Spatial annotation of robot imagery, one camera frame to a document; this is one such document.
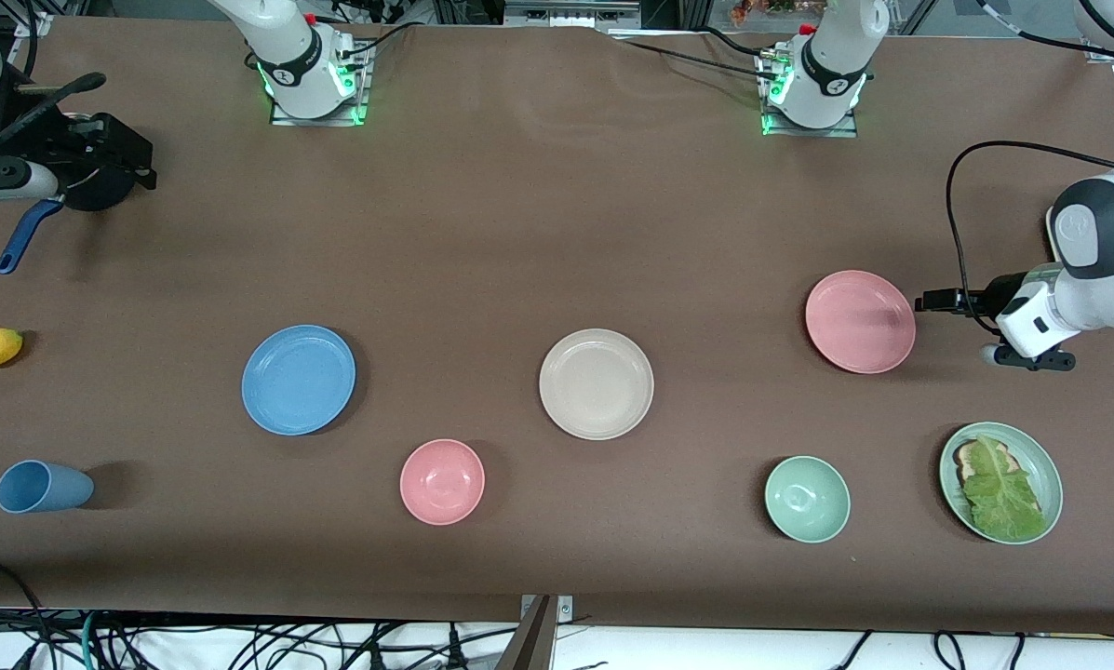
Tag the toasted bread slice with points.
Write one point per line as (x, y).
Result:
(964, 461)

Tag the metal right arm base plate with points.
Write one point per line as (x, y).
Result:
(364, 93)

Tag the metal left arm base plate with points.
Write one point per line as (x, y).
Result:
(808, 133)

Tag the green plate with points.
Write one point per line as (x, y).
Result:
(1036, 461)

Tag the blue cup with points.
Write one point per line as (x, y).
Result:
(40, 487)

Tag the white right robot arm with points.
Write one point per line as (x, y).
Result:
(287, 46)

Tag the pink bowl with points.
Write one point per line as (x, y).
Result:
(442, 482)

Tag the aluminium frame rail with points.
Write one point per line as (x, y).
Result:
(566, 14)

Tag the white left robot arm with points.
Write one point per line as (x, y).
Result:
(836, 65)

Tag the beige plate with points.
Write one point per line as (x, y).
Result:
(597, 383)

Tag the metal camera post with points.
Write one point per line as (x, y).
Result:
(530, 642)

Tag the blue plate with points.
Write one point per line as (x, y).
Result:
(298, 380)

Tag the metal table edge bracket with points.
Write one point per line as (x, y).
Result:
(566, 609)

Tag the pink plate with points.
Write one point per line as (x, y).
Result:
(859, 321)

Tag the green lettuce leaf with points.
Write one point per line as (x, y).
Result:
(1003, 502)

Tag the green bowl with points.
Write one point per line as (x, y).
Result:
(807, 500)

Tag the aluminium corner extrusion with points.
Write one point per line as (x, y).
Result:
(1098, 51)

